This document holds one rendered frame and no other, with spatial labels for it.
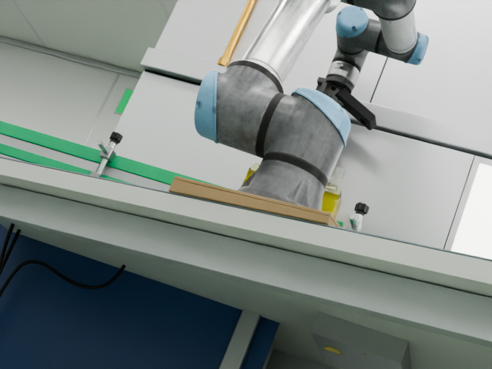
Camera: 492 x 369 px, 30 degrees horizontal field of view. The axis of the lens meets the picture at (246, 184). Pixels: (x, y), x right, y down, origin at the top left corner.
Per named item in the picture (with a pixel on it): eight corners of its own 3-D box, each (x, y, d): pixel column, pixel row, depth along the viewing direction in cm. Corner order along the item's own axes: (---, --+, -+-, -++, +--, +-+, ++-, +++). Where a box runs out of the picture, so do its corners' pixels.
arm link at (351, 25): (386, 11, 214) (386, 36, 224) (342, -2, 217) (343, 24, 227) (375, 39, 211) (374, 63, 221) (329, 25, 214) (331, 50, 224)
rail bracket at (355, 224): (354, 277, 200) (373, 225, 204) (347, 249, 185) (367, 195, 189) (341, 272, 201) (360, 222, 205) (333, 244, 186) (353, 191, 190)
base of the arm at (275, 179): (301, 214, 141) (325, 159, 144) (217, 190, 147) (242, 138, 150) (324, 252, 153) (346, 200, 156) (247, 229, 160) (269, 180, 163)
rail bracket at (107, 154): (102, 189, 210) (127, 138, 214) (91, 175, 203) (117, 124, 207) (88, 184, 211) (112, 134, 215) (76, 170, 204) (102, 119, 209)
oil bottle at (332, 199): (314, 275, 209) (345, 194, 216) (311, 267, 204) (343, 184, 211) (291, 268, 211) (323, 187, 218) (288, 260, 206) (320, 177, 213)
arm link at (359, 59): (344, 18, 227) (345, 37, 235) (329, 55, 224) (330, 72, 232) (374, 26, 225) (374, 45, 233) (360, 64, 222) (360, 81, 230)
